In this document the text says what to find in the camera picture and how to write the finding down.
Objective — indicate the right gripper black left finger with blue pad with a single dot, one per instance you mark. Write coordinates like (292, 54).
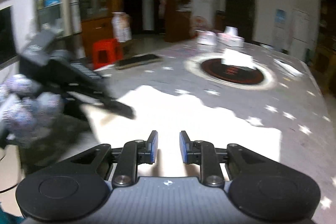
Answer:
(130, 156)

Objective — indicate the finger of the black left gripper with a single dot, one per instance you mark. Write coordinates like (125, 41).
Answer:
(76, 105)

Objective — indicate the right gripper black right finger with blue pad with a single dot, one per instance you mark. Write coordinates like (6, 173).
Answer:
(203, 154)

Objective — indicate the white garment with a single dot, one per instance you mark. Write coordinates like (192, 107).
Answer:
(169, 115)

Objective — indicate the gloved hand patterned purple white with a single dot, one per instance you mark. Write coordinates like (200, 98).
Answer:
(28, 113)

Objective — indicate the red plastic stool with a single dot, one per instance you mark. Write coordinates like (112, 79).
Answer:
(106, 52)

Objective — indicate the dark flat keyboard-like object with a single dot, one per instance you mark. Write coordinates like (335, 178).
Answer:
(137, 61)

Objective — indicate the white patterned bag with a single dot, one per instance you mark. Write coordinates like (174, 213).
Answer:
(121, 27)

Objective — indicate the dark round hotplate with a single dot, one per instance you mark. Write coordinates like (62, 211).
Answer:
(232, 74)

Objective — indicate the white tissue box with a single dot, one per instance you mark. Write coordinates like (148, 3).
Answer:
(237, 59)

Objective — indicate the grey star-patterned tablecloth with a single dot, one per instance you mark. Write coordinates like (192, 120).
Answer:
(293, 104)

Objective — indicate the white pink box left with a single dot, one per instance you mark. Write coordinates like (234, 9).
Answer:
(208, 38)

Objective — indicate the white pink box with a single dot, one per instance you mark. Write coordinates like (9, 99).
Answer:
(208, 38)
(230, 37)

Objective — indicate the white pink box right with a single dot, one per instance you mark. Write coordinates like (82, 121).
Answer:
(230, 37)

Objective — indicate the white refrigerator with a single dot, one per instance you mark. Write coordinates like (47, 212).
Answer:
(299, 34)

